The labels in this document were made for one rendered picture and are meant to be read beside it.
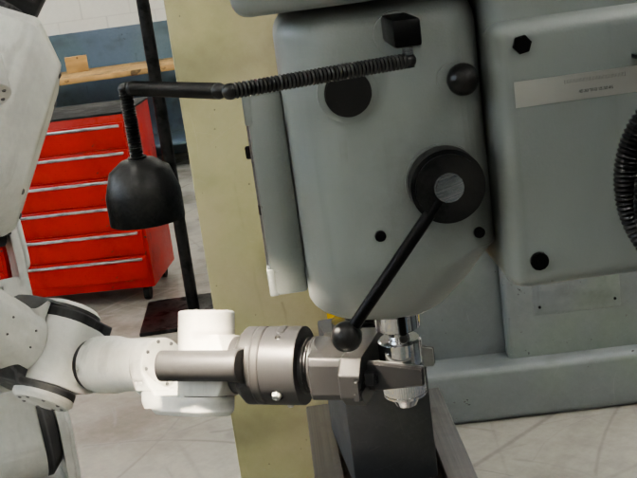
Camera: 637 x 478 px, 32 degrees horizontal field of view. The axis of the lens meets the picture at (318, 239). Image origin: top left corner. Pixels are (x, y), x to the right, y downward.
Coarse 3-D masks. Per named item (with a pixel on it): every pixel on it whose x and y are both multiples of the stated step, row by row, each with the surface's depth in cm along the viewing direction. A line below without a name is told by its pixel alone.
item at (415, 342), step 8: (384, 336) 120; (416, 336) 119; (384, 344) 118; (392, 344) 117; (400, 344) 117; (408, 344) 117; (416, 344) 118; (384, 352) 118; (392, 352) 117; (400, 352) 117; (408, 352) 117
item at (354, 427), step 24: (336, 408) 165; (360, 408) 153; (384, 408) 154; (408, 408) 154; (336, 432) 171; (360, 432) 154; (384, 432) 154; (408, 432) 155; (432, 432) 156; (360, 456) 155; (384, 456) 155; (408, 456) 156; (432, 456) 156
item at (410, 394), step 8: (416, 352) 118; (384, 360) 118; (392, 360) 118; (400, 360) 117; (408, 360) 118; (416, 360) 118; (384, 392) 120; (392, 392) 119; (400, 392) 118; (408, 392) 118; (416, 392) 119; (424, 392) 120; (392, 400) 119; (400, 400) 119; (408, 400) 119
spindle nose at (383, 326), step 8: (376, 320) 118; (384, 320) 117; (392, 320) 116; (408, 320) 116; (416, 320) 117; (376, 328) 118; (384, 328) 117; (392, 328) 117; (408, 328) 117; (416, 328) 117
